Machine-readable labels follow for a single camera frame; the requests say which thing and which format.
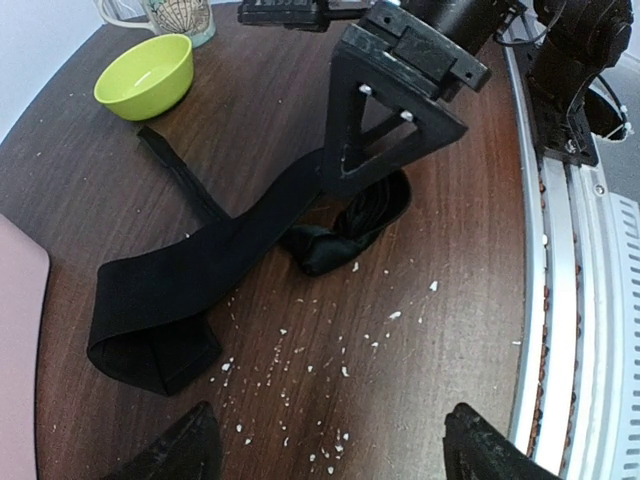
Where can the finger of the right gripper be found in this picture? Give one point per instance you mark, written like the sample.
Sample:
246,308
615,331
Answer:
391,75

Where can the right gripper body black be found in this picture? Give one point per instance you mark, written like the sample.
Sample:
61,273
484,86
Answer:
295,15

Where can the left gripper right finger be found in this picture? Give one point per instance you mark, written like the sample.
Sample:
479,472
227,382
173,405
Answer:
474,449

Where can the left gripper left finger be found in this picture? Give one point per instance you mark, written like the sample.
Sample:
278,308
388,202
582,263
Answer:
189,449

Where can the black necktie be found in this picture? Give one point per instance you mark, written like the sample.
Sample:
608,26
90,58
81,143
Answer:
149,327

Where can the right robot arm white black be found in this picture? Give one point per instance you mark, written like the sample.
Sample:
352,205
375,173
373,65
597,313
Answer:
580,39

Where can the white patterned mug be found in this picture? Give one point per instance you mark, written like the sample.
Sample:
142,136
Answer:
192,18

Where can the green plastic bowl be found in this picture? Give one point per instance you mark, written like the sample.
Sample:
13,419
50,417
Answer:
148,79

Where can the pink divided organizer tray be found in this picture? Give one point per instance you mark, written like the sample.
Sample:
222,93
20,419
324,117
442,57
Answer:
25,267

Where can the aluminium front rail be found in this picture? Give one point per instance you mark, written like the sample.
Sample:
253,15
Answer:
576,407

